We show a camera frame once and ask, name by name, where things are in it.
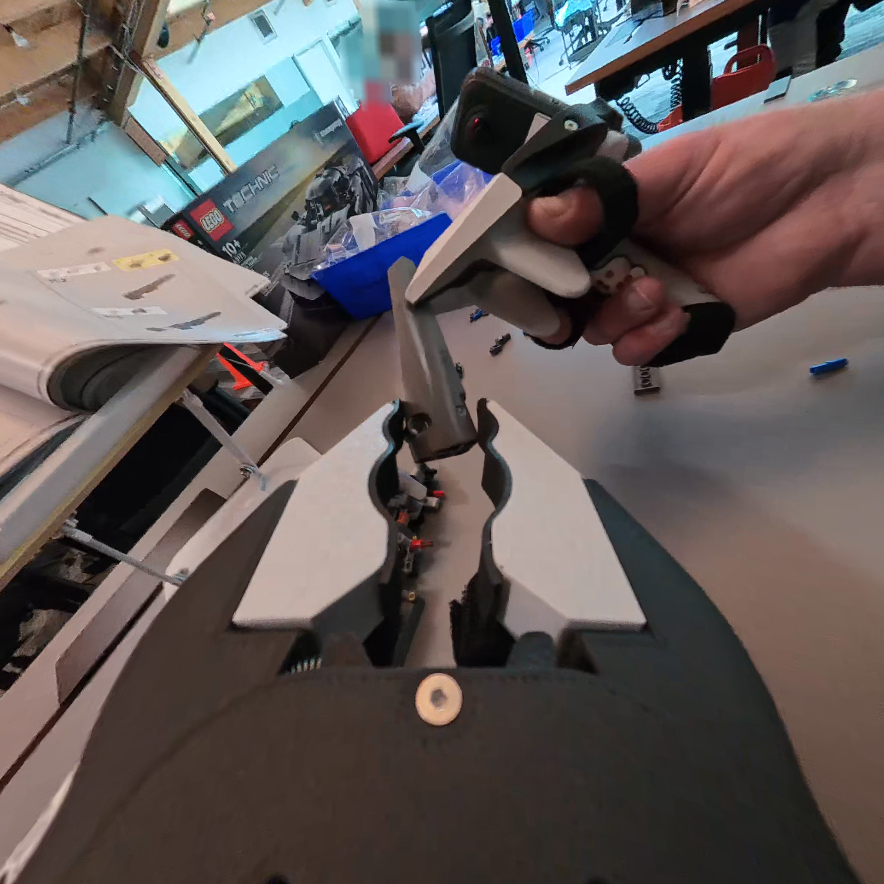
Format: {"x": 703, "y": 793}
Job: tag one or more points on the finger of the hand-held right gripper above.
{"x": 469, "y": 242}
{"x": 518, "y": 304}

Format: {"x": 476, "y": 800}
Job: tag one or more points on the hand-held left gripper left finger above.
{"x": 318, "y": 545}

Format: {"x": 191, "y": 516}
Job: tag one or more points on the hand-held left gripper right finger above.
{"x": 566, "y": 552}

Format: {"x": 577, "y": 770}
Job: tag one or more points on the grey lego car model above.
{"x": 414, "y": 511}

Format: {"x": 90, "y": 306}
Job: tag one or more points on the grey lego wing panel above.
{"x": 432, "y": 373}

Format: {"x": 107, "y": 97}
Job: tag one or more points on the black lego pin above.
{"x": 500, "y": 344}

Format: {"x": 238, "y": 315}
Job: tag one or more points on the black lego plate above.
{"x": 646, "y": 380}

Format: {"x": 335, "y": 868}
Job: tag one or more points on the black toy set box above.
{"x": 276, "y": 200}

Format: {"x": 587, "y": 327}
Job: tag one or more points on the lego instruction booklet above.
{"x": 138, "y": 290}

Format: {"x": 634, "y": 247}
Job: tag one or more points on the person's right hand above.
{"x": 760, "y": 207}

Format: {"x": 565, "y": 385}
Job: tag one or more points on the clear plastic parts bags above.
{"x": 387, "y": 221}

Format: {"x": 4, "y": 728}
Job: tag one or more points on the blue plastic bin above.
{"x": 373, "y": 283}

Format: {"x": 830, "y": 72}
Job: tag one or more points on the red chair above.
{"x": 746, "y": 79}
{"x": 373, "y": 135}

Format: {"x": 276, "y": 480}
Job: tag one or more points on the wooden background table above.
{"x": 642, "y": 48}

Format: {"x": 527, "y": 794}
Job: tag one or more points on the white book stand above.
{"x": 103, "y": 456}

